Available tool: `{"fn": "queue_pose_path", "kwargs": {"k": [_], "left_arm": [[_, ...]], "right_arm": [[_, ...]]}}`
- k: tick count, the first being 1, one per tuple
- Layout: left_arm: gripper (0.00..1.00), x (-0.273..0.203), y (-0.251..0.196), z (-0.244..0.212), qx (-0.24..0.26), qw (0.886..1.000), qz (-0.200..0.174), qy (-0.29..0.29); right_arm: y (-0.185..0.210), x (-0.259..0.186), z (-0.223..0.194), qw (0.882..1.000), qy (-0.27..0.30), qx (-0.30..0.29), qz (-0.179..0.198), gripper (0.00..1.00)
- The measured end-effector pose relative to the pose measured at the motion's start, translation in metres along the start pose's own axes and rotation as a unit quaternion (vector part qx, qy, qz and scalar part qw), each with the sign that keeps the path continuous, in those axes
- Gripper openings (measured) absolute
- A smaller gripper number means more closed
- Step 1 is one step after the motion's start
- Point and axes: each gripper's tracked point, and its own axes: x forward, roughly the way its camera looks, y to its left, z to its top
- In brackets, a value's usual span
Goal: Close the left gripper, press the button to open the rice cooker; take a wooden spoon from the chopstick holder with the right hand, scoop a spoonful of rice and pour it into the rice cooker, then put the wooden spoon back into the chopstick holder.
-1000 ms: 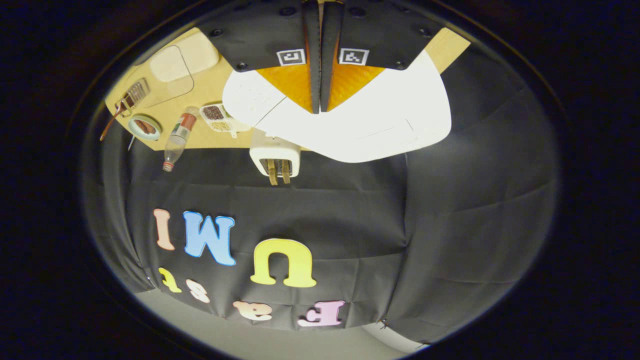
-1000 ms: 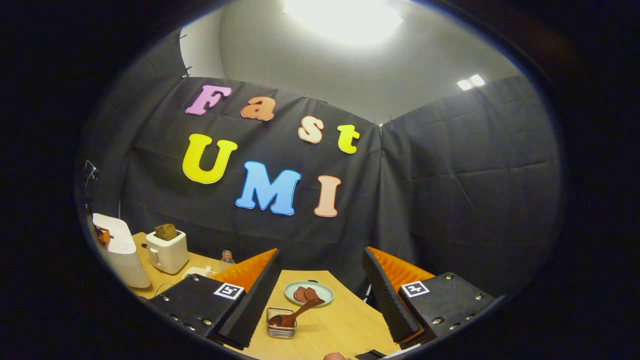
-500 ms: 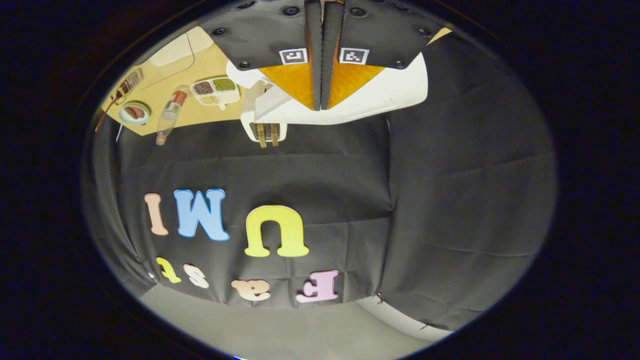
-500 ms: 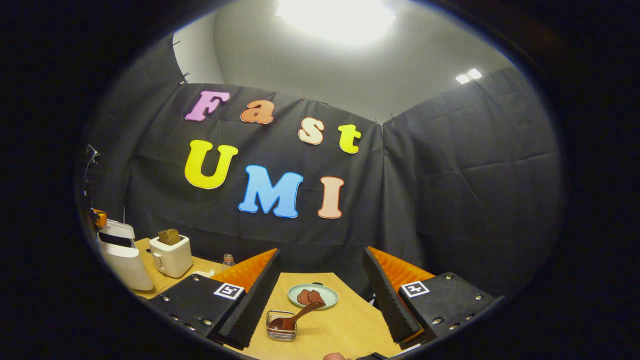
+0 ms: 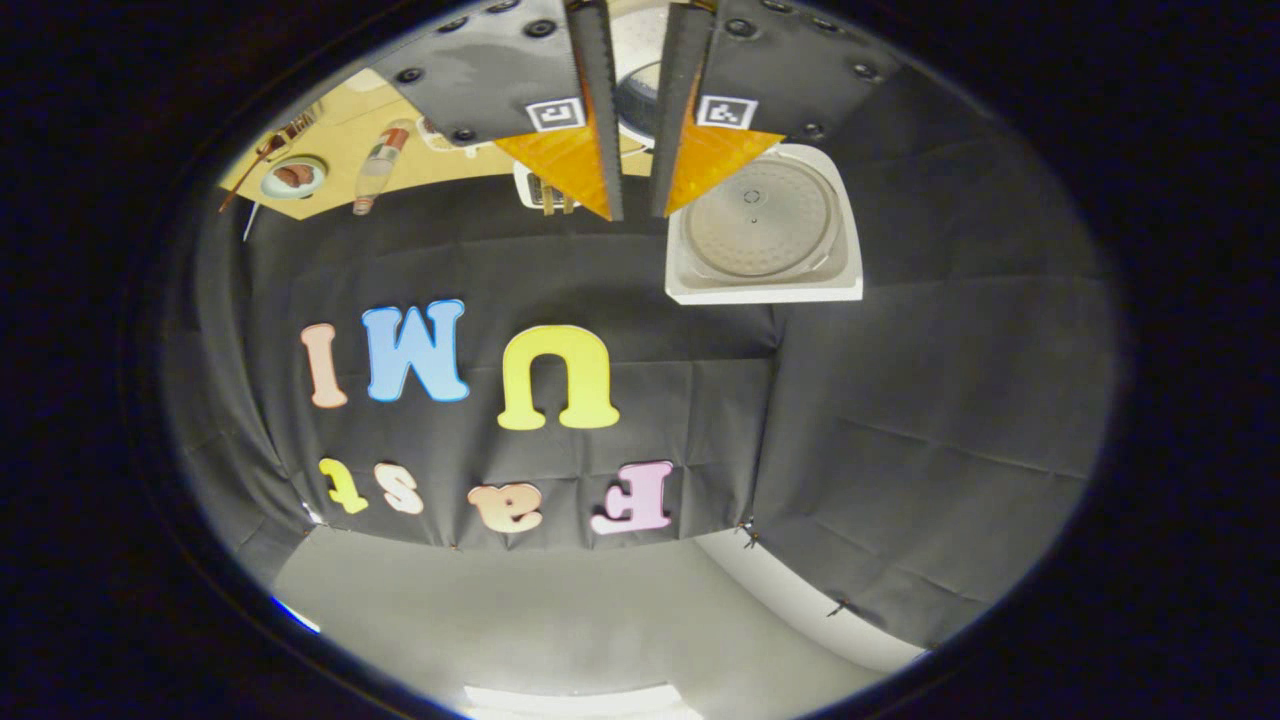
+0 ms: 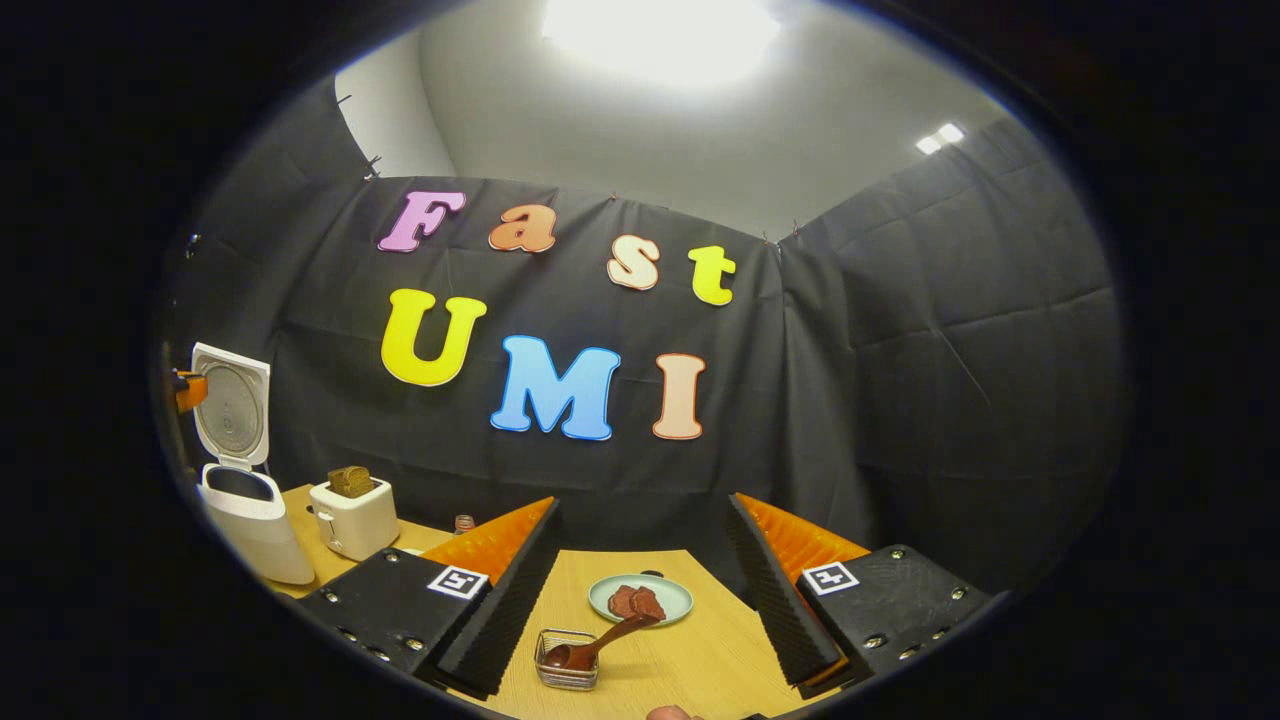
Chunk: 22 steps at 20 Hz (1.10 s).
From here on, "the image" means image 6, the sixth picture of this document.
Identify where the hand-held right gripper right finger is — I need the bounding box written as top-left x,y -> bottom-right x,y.
722,493 -> 991,699

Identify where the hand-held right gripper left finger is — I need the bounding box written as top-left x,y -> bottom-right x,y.
298,497 -> 561,701

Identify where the metal wire chopstick holder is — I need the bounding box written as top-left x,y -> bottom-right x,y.
534,628 -> 601,692

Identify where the brown wooden spoon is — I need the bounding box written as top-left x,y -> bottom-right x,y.
543,613 -> 661,672

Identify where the white rice cooker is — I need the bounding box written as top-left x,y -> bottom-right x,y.
190,342 -> 316,586

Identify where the light green plate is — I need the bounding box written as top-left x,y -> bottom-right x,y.
588,573 -> 694,628

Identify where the white toaster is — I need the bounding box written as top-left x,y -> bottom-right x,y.
310,477 -> 401,562

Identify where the large ceiling light panel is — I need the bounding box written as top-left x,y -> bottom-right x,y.
545,0 -> 781,86

